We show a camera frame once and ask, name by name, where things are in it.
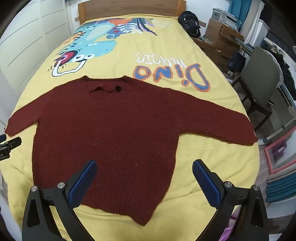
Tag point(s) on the teal curtain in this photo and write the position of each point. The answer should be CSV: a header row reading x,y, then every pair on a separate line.
x,y
239,9

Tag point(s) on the purple patterned mat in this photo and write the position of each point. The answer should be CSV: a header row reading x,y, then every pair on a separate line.
x,y
233,223

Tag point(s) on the pink picture frame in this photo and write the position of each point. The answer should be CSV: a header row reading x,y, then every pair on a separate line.
x,y
269,160

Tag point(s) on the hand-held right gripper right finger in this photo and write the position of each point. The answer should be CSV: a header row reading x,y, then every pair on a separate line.
x,y
207,183

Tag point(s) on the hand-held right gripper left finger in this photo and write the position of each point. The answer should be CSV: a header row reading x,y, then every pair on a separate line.
x,y
84,179

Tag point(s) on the wooden bed headboard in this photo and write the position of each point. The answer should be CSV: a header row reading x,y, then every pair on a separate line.
x,y
129,7

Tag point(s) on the dark red knit sweater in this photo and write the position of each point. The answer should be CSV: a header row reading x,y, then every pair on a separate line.
x,y
115,139

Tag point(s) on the wooden dresser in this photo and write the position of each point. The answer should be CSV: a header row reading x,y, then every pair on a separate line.
x,y
227,39

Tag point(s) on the white wardrobe doors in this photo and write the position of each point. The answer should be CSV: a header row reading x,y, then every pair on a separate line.
x,y
27,46

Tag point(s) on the white printer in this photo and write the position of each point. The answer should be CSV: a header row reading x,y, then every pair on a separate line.
x,y
231,20

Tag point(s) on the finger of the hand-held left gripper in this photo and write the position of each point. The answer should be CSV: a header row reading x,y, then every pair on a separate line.
x,y
12,142

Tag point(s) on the grey green chair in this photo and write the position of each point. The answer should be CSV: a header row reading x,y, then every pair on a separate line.
x,y
261,76

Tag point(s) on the dark blue bag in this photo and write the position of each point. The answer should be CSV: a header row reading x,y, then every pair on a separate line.
x,y
235,62

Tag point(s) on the yellow printed blanket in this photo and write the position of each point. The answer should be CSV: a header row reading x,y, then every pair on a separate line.
x,y
161,46

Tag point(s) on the black jacket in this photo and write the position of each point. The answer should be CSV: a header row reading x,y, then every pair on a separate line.
x,y
286,74

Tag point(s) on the black backpack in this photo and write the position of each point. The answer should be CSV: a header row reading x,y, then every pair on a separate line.
x,y
189,22

